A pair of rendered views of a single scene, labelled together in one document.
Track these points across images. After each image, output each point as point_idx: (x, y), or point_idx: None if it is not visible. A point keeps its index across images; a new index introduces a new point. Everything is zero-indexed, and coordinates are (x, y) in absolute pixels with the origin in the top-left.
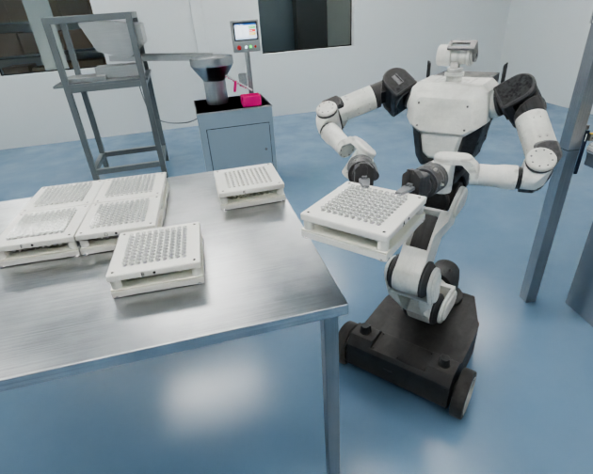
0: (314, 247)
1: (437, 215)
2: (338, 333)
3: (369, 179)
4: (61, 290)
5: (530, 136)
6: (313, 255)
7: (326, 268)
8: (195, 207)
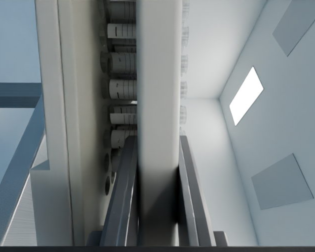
0: (9, 226)
1: None
2: (18, 82)
3: (210, 220)
4: None
5: None
6: (30, 194)
7: (43, 140)
8: None
